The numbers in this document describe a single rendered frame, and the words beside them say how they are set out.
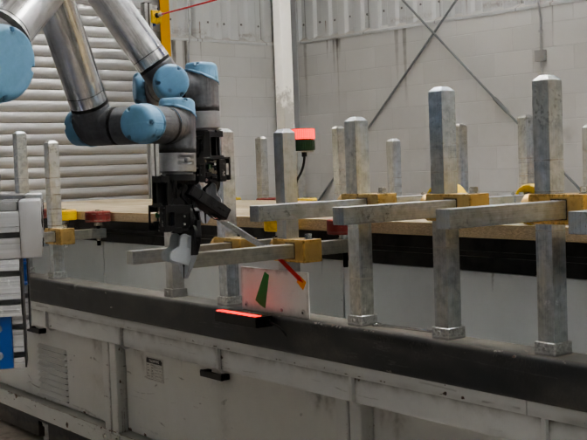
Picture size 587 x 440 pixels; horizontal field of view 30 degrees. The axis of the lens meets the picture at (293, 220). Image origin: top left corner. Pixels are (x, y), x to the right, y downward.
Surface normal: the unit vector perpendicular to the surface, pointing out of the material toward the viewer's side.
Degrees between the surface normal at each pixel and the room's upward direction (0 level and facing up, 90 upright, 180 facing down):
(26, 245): 90
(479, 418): 90
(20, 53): 95
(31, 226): 90
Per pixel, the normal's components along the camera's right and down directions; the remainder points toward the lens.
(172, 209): 0.59, 0.02
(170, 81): 0.28, 0.04
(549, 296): -0.80, 0.06
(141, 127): -0.43, 0.04
